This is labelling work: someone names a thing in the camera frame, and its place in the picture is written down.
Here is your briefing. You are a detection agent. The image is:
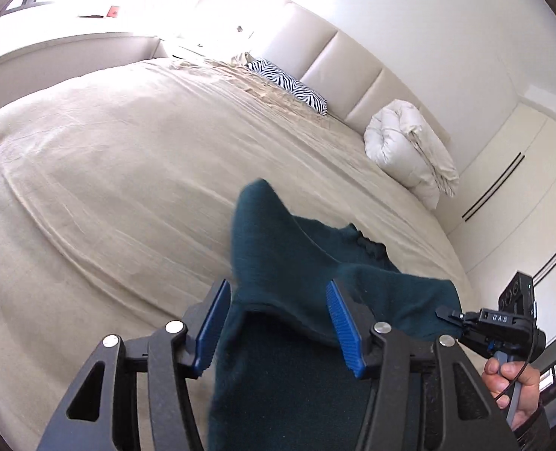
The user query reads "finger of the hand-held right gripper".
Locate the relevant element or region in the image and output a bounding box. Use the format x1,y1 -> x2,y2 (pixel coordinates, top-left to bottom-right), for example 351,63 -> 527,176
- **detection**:
435,305 -> 469,335

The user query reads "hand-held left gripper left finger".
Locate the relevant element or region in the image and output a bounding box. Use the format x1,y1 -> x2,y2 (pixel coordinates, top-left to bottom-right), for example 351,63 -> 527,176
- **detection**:
36,278 -> 232,451

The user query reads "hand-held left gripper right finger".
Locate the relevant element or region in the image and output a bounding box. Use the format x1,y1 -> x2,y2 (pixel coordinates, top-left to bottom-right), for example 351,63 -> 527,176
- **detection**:
326,279 -> 514,451

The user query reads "dark teal knit garment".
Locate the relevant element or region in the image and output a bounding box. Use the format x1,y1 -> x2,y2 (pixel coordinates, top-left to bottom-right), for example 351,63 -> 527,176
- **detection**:
207,179 -> 462,451

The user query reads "person's right hand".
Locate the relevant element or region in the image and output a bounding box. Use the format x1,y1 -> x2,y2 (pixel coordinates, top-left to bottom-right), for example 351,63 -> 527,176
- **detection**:
482,354 -> 542,430

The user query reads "bed with beige sheet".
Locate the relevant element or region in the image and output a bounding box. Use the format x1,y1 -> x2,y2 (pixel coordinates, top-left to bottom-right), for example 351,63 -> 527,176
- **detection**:
0,54 -> 476,451

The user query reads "folded white duvet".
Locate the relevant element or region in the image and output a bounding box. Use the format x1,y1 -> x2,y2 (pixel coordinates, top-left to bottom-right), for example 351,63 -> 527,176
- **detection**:
364,100 -> 460,211

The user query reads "zebra print pillow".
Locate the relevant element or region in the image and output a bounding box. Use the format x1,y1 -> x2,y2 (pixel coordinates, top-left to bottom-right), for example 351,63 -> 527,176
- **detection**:
245,58 -> 329,117

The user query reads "cream padded headboard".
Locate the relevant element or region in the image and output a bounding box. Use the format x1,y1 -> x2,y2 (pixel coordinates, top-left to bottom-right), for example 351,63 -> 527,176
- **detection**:
250,0 -> 452,146

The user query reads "white window ledge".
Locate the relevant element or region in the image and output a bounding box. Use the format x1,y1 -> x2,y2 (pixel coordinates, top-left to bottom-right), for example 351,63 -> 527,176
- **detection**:
0,9 -> 166,92

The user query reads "white wardrobe with black handles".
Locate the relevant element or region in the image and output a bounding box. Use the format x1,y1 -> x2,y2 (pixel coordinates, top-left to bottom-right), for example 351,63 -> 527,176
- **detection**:
447,85 -> 556,292

